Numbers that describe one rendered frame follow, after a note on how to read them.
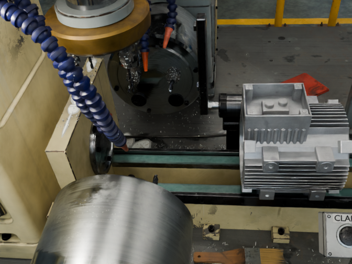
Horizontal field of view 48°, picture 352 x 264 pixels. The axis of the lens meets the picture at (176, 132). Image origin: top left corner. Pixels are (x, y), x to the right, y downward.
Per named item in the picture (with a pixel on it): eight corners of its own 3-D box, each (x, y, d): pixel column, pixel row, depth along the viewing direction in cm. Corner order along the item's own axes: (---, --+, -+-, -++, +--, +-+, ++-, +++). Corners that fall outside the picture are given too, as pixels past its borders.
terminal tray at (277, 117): (243, 144, 78) (245, 117, 73) (241, 109, 86) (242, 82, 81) (306, 144, 77) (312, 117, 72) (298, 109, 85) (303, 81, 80)
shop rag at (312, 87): (293, 107, 126) (293, 105, 126) (269, 88, 134) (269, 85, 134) (329, 90, 131) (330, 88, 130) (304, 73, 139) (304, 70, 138)
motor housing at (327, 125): (241, 208, 86) (245, 146, 73) (238, 145, 99) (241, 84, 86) (338, 210, 84) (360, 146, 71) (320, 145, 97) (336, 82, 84)
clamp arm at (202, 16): (197, 115, 97) (192, 19, 80) (198, 107, 100) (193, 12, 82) (211, 115, 97) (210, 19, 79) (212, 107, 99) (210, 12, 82)
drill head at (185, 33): (109, 135, 106) (88, 55, 89) (135, 52, 136) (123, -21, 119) (203, 136, 103) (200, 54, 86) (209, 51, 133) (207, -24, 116)
